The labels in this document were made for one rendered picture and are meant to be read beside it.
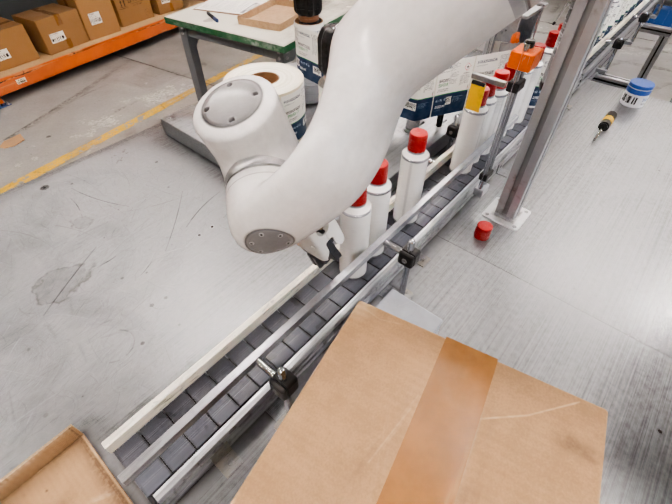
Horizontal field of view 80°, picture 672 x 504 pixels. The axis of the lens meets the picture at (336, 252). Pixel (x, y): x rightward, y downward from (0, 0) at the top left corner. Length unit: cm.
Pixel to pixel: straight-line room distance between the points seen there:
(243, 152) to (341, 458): 27
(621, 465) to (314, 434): 52
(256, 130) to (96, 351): 57
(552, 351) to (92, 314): 84
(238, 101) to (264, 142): 4
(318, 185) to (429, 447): 23
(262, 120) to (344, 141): 9
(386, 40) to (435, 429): 31
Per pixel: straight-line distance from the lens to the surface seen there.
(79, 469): 74
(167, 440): 56
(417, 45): 35
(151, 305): 85
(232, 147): 38
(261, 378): 65
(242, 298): 80
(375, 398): 37
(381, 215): 71
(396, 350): 40
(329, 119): 33
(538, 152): 91
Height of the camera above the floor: 146
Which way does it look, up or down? 47 degrees down
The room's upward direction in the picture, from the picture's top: straight up
